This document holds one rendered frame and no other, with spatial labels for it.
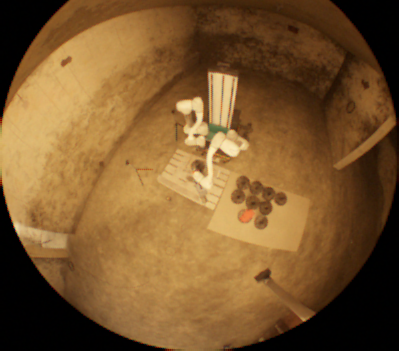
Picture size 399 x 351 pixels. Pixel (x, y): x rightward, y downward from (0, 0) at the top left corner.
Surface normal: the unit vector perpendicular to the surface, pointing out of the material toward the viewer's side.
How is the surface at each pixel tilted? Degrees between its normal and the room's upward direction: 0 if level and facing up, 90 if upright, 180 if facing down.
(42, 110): 90
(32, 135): 90
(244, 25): 90
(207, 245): 0
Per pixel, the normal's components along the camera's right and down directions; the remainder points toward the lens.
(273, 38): -0.44, 0.80
